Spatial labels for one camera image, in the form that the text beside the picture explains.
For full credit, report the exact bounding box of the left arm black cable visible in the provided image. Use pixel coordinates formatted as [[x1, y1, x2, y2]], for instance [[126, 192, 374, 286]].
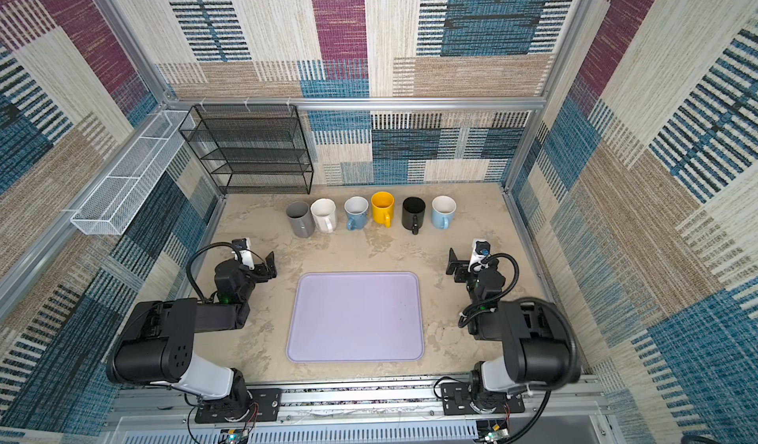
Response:
[[184, 241, 238, 303]]

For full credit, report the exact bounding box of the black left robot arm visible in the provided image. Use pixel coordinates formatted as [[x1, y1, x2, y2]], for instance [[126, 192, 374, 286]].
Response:
[[106, 250, 278, 404]]

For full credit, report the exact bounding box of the white wire mesh basket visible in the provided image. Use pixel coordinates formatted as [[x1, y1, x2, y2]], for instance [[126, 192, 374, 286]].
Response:
[[71, 110, 187, 236]]

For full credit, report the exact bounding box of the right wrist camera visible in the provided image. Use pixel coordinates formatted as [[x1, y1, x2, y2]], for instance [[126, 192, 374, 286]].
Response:
[[469, 239, 492, 272]]

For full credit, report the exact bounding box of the black wire mesh shelf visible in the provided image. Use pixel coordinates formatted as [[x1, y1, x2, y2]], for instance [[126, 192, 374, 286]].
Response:
[[179, 104, 314, 195]]

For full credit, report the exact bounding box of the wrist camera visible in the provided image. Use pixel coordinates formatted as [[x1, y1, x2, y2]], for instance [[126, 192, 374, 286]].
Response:
[[232, 238, 255, 269], [469, 239, 492, 272]]

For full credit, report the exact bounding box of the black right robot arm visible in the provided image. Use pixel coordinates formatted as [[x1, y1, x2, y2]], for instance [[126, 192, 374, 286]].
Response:
[[445, 241, 582, 402]]

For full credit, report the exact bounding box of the grey mug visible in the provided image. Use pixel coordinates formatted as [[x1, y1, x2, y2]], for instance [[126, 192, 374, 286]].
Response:
[[285, 201, 316, 239]]

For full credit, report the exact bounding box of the teal dotted floral mug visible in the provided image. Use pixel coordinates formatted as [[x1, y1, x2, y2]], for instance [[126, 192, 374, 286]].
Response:
[[345, 196, 370, 231]]

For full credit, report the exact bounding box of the white pink mug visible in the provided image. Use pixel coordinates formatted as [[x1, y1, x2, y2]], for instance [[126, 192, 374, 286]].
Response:
[[310, 198, 338, 234]]

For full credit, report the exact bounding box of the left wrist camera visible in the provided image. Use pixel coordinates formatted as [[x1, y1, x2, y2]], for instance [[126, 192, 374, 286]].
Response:
[[232, 238, 255, 269]]

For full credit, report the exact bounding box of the lavender tray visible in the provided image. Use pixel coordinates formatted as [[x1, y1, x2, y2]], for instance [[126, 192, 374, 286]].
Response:
[[286, 272, 424, 363]]

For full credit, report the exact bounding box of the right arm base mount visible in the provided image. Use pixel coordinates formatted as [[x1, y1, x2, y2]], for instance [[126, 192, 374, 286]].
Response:
[[432, 377, 525, 416]]

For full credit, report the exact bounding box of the yellow mug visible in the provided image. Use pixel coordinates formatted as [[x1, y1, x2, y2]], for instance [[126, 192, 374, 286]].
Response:
[[371, 191, 395, 228]]

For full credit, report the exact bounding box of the black mug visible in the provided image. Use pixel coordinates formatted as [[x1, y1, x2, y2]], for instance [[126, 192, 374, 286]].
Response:
[[402, 196, 426, 235]]

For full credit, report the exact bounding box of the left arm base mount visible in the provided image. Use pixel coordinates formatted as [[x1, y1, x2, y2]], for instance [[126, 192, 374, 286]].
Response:
[[195, 368, 282, 428]]

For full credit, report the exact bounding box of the light blue mug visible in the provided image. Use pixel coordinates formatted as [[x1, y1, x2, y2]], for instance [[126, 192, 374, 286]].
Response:
[[432, 195, 457, 230]]

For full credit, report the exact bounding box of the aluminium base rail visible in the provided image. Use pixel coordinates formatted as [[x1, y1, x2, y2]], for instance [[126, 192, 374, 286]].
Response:
[[99, 374, 625, 443]]

